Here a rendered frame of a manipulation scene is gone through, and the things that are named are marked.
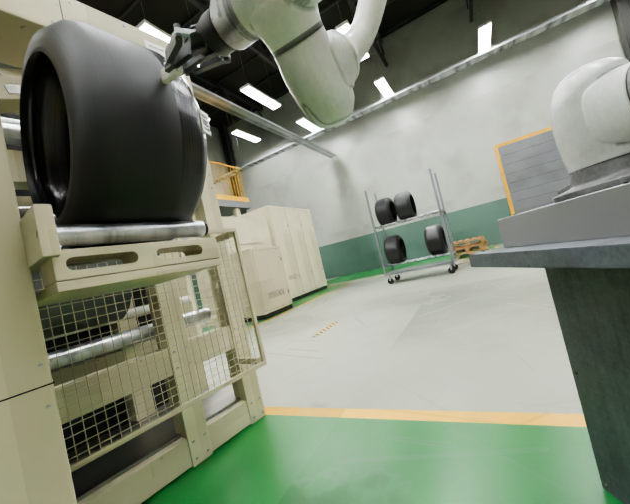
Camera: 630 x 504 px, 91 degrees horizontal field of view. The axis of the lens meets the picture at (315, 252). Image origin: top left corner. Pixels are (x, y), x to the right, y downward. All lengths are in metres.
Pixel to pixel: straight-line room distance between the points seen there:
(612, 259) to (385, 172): 11.68
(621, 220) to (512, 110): 11.49
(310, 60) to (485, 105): 11.73
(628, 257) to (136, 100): 0.94
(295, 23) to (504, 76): 12.03
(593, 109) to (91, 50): 1.04
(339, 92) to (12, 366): 0.78
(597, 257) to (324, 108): 0.54
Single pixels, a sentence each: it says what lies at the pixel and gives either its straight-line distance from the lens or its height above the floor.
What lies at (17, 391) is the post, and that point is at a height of 0.63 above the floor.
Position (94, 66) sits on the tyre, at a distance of 0.84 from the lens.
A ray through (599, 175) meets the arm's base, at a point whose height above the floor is 0.77.
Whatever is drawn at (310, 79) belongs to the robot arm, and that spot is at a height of 1.05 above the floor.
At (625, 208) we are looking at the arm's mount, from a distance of 0.76.
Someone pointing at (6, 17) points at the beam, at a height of 1.64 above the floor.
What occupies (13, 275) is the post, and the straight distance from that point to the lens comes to 0.83.
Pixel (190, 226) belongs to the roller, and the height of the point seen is 0.90.
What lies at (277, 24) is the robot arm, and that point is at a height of 1.12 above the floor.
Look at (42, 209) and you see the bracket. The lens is 0.75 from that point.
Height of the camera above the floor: 0.73
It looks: 2 degrees up
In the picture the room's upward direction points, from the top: 13 degrees counter-clockwise
